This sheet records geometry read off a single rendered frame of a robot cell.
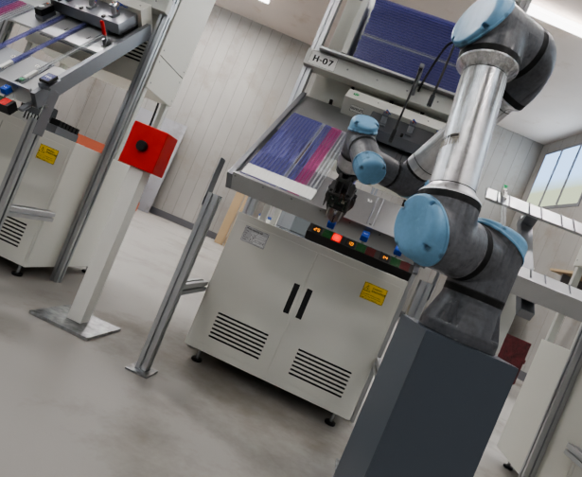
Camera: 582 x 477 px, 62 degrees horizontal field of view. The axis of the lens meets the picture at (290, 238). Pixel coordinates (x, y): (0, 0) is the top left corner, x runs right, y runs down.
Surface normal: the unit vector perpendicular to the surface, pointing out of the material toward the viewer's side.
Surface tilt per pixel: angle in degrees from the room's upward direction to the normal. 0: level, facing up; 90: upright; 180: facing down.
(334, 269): 90
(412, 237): 97
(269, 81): 90
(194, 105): 90
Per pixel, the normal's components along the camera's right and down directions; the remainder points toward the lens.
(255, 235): -0.14, -0.05
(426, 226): -0.87, -0.22
